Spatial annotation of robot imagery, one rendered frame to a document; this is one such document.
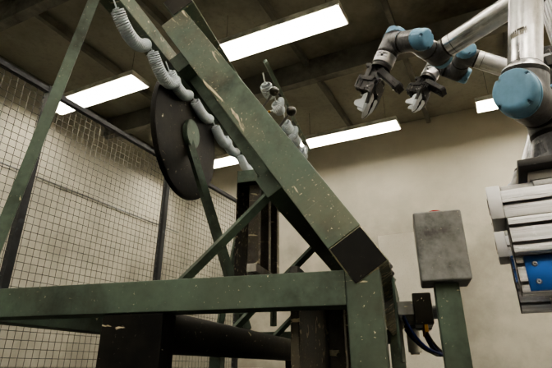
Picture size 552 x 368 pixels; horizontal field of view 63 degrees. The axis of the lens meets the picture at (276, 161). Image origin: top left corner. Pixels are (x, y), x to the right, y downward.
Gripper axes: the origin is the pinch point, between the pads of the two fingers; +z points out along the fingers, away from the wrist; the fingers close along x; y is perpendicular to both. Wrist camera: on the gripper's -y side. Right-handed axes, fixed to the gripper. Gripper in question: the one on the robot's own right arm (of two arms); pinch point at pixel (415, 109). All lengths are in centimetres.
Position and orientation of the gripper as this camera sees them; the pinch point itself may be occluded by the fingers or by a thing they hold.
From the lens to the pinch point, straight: 203.9
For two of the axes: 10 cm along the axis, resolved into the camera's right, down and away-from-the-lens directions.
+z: -5.1, 7.5, -4.2
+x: -4.7, -6.6, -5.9
